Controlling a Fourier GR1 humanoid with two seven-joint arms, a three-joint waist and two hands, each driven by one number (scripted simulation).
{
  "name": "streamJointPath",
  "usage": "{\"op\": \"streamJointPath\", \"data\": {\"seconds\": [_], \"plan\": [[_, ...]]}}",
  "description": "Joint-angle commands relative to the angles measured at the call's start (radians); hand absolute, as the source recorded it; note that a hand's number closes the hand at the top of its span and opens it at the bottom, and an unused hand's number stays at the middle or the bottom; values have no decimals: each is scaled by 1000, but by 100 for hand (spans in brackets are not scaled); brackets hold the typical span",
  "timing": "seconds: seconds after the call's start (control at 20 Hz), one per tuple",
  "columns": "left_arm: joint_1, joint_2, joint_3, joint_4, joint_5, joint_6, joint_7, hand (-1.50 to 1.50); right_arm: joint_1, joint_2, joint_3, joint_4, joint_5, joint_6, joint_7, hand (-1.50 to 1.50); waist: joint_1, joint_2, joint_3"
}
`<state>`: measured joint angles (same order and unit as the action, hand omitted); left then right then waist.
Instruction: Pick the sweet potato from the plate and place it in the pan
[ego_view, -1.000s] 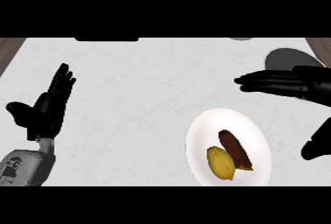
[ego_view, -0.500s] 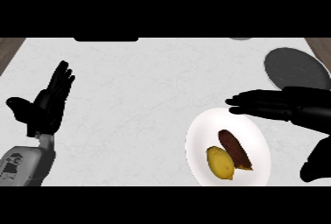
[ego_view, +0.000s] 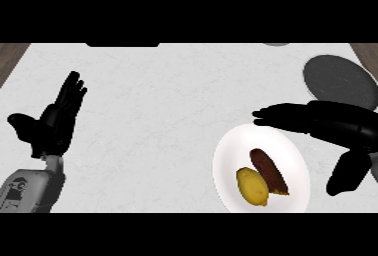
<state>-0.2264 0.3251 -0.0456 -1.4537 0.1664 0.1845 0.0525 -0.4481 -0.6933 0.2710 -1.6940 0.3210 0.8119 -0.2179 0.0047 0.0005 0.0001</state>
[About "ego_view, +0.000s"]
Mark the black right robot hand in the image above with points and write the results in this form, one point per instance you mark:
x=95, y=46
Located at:
x=334, y=123

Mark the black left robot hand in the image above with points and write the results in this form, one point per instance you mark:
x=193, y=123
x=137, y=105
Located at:
x=55, y=123

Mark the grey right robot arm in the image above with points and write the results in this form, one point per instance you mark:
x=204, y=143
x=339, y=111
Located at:
x=376, y=171

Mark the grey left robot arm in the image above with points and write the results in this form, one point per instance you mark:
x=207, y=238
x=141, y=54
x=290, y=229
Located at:
x=30, y=188

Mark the dark grey pan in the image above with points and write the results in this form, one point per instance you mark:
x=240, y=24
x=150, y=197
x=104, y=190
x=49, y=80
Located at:
x=337, y=80

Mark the white oval plate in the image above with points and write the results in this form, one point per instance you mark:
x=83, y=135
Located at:
x=275, y=146

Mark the brown sweet potato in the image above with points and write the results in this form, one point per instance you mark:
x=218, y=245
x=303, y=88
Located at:
x=268, y=171

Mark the yellow potato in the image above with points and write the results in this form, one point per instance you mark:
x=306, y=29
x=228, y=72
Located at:
x=252, y=187

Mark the grey round object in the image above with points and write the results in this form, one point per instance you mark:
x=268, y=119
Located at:
x=277, y=44

